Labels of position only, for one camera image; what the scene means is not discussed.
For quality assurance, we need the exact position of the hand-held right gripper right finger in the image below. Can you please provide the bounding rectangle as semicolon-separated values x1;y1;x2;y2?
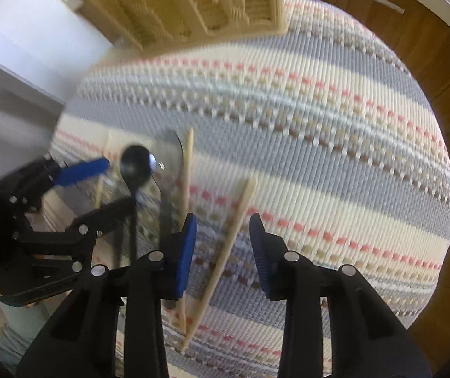
248;213;433;378

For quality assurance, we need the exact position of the black plastic spoon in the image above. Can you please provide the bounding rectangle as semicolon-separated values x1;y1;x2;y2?
120;145;158;262

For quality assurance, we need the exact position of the metal spoon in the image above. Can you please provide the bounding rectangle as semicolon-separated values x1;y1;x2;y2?
151;131;185;310

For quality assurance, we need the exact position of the person's leg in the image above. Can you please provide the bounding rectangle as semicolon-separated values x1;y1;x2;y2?
0;293;56;376

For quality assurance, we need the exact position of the bamboo utensil organizer tray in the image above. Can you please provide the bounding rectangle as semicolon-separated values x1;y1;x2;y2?
56;0;289;51

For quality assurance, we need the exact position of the wooden chopstick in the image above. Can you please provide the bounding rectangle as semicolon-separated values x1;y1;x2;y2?
93;131;114;209
178;128;195;333
180;176;259;354

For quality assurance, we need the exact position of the striped woven mat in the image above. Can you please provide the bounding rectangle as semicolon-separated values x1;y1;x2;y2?
41;0;450;378

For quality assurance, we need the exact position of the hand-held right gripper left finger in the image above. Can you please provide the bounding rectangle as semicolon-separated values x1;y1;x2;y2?
15;213;198;378

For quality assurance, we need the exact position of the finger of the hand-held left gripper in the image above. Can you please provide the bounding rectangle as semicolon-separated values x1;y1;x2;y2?
0;157;111;215
14;197;137;298

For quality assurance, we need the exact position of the white cabinet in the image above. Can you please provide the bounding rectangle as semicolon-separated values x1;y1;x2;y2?
0;45;68;166

